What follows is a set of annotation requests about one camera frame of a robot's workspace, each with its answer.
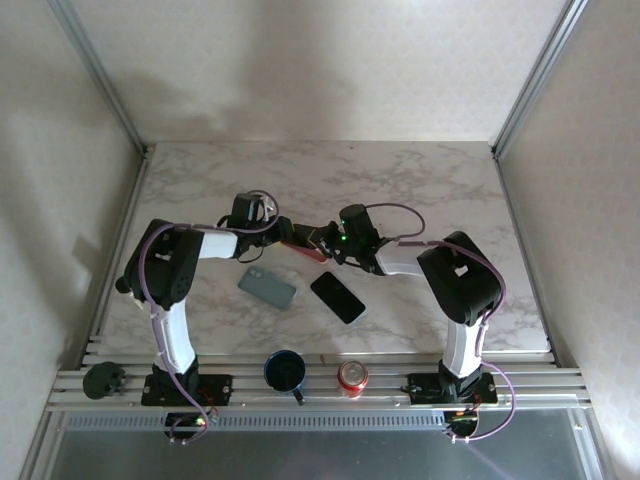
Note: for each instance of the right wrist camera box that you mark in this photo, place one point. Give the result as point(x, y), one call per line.
point(357, 220)

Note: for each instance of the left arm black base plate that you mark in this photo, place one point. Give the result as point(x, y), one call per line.
point(220, 390)

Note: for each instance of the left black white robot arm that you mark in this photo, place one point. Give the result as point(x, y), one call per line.
point(160, 265)

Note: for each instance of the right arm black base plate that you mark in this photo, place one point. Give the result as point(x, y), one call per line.
point(425, 395)

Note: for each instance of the red drink can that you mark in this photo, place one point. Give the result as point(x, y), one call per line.
point(353, 377)

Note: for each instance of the grey-blue phone case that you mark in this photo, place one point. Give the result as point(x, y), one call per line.
point(267, 289)

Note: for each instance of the black round plug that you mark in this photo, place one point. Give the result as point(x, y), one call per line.
point(100, 382)

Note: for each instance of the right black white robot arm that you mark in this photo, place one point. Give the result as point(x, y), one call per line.
point(460, 280)

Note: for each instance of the pink phone case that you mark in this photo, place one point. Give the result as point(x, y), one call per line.
point(312, 256)

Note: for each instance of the grey metal panel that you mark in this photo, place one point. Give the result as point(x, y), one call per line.
point(320, 455)

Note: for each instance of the aluminium side rail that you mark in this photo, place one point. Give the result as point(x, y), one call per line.
point(132, 200)

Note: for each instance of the black phone with pale-blue edge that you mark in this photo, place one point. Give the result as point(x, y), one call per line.
point(337, 297)

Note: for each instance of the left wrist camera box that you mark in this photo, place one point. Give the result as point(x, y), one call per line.
point(245, 210)

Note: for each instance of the small black controller board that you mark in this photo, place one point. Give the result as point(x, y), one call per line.
point(187, 422)
point(462, 420)

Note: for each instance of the aluminium frame post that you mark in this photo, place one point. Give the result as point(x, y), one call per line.
point(537, 75)
point(100, 80)

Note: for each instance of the aluminium rail bed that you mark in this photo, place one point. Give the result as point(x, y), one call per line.
point(390, 380)

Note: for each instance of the dark blue mug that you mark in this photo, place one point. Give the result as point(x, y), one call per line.
point(285, 372)

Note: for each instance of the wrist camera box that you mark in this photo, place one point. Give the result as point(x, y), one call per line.
point(357, 220)
point(245, 210)

